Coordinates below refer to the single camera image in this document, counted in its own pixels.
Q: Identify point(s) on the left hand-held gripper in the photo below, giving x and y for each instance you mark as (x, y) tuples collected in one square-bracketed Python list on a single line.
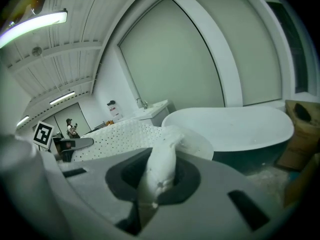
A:
[(43, 133)]

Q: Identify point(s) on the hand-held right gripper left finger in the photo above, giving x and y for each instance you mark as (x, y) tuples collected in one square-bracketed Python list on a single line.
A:
[(100, 179)]

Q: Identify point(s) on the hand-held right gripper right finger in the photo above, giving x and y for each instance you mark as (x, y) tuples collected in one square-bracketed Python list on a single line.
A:
[(220, 209)]

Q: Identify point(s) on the white oval bath mat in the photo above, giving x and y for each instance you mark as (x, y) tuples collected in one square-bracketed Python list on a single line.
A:
[(130, 136)]

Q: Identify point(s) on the white and dark green bathtub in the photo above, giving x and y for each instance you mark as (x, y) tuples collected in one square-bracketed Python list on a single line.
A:
[(235, 126)]

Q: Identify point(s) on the orange sofa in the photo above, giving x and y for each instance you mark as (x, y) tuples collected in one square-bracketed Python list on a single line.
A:
[(109, 122)]

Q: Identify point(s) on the white board with red label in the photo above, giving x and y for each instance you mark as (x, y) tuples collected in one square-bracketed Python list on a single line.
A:
[(115, 112)]

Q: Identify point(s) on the black cap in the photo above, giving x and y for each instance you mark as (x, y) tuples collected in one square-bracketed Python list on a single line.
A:
[(111, 102)]

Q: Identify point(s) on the ceiling tube light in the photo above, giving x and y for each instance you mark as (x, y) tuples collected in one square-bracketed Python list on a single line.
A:
[(62, 97), (32, 25), (23, 121)]

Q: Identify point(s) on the chrome faucet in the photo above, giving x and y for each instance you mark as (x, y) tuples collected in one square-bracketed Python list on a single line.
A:
[(143, 103)]

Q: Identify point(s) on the white vanity cabinet with sink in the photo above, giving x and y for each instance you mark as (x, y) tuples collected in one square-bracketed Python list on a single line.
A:
[(155, 112)]

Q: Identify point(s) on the cardboard box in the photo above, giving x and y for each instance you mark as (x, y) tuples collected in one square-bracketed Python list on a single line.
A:
[(300, 139), (302, 184)]

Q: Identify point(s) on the round ceiling fixture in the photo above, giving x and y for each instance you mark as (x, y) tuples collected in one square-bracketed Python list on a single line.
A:
[(36, 51)]

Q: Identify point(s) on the grey roller blind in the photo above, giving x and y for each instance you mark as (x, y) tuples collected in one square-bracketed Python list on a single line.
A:
[(252, 54), (172, 64)]

